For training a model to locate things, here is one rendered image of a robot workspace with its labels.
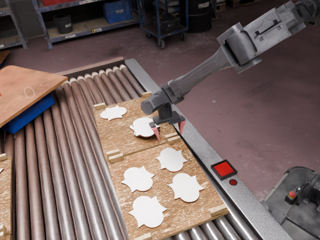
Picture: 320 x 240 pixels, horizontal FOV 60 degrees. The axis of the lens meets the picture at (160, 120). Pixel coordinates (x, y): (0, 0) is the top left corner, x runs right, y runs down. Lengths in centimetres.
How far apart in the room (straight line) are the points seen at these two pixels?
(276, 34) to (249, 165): 184
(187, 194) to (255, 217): 24
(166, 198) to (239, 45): 61
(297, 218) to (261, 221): 88
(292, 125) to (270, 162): 59
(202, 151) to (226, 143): 140
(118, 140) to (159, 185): 33
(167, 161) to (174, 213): 24
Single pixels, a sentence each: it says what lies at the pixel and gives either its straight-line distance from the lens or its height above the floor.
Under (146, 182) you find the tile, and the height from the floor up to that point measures 94.
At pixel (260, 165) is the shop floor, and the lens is 249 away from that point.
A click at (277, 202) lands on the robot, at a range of 197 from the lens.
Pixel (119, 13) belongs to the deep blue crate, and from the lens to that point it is 542.
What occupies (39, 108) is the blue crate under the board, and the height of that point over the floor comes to 95.
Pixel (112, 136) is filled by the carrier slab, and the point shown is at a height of 94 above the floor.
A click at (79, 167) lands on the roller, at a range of 126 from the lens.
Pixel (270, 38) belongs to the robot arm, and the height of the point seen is 152.
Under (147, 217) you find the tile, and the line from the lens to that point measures 100.
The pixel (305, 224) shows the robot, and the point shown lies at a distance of 190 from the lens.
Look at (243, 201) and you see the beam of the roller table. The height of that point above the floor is 91.
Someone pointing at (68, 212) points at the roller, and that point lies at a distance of 113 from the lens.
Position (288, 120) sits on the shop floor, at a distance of 302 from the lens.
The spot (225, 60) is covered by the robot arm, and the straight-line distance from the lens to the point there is 75.
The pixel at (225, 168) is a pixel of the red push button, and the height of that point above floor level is 93.
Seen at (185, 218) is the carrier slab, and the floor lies 94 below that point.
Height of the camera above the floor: 178
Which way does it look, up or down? 38 degrees down
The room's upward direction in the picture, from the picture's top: 6 degrees counter-clockwise
